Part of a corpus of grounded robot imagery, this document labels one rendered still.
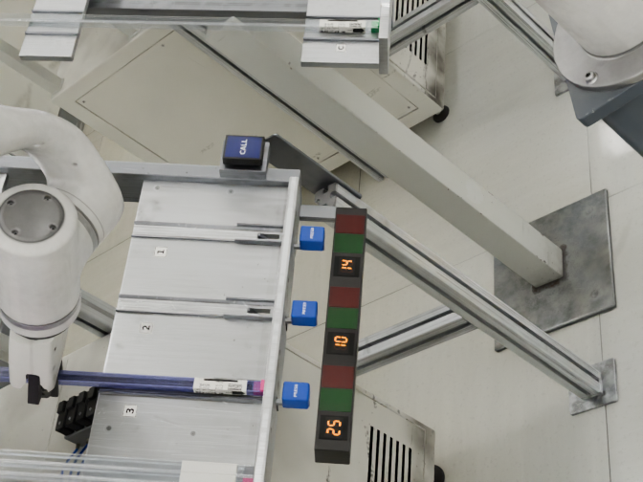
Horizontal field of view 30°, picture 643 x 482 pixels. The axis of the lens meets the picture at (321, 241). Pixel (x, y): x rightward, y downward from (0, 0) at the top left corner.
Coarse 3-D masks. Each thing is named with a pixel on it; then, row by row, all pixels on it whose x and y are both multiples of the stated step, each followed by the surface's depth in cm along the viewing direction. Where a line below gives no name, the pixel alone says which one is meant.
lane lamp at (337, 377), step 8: (328, 368) 139; (336, 368) 139; (344, 368) 139; (352, 368) 139; (328, 376) 138; (336, 376) 138; (344, 376) 138; (352, 376) 138; (328, 384) 138; (336, 384) 138; (344, 384) 138; (352, 384) 138
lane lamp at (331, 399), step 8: (328, 392) 137; (336, 392) 137; (344, 392) 137; (328, 400) 137; (336, 400) 137; (344, 400) 137; (320, 408) 136; (328, 408) 136; (336, 408) 136; (344, 408) 136
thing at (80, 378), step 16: (0, 368) 137; (64, 384) 137; (80, 384) 137; (96, 384) 136; (112, 384) 136; (128, 384) 136; (144, 384) 135; (160, 384) 135; (176, 384) 135; (192, 384) 135; (256, 384) 135
